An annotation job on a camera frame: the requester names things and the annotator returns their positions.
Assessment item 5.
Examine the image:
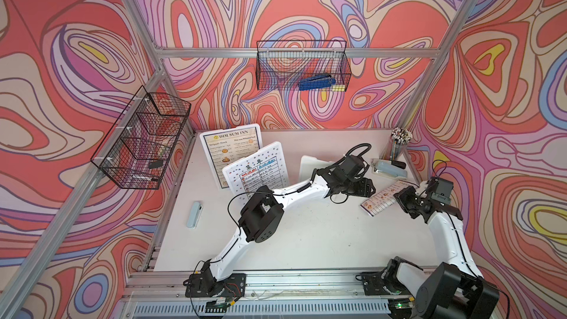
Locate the white board panel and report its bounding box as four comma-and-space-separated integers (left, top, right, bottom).
298, 155, 333, 182
222, 142, 290, 196
198, 123, 264, 189

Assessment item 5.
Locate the hand-drawn colourful menu sheet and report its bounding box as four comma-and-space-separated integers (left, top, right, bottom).
239, 155, 286, 191

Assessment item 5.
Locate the Dim Sum Inn menu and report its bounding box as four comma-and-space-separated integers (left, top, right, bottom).
202, 127, 261, 185

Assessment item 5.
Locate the white board front panel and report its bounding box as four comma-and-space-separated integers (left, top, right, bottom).
198, 123, 264, 189

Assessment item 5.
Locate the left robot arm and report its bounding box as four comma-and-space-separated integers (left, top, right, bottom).
188, 154, 376, 288

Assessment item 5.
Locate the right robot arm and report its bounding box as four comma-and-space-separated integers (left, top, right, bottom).
384, 177, 500, 318

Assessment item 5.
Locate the black and beige stapler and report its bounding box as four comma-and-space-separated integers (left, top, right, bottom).
386, 160, 406, 171

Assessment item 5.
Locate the clear pencil holder cup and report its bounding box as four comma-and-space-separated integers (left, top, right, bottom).
390, 127, 413, 161

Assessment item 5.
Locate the yellow item in basket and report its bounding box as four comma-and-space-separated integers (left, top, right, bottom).
330, 84, 346, 92

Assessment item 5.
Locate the blue stapler in basket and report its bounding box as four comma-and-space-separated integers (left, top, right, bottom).
298, 74, 336, 91

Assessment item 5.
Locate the small grey-blue eraser block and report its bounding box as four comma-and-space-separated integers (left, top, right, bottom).
186, 201, 202, 229

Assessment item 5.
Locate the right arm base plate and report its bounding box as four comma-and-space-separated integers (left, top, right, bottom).
355, 270, 427, 296

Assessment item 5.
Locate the black wire basket back wall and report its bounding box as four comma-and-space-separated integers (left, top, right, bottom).
255, 38, 351, 92

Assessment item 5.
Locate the black wire basket wall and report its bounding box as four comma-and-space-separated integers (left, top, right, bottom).
90, 87, 191, 190
255, 38, 351, 92

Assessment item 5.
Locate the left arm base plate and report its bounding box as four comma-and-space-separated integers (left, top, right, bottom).
183, 273, 247, 298

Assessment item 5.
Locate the black wire basket left wall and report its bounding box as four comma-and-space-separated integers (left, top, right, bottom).
90, 87, 191, 190

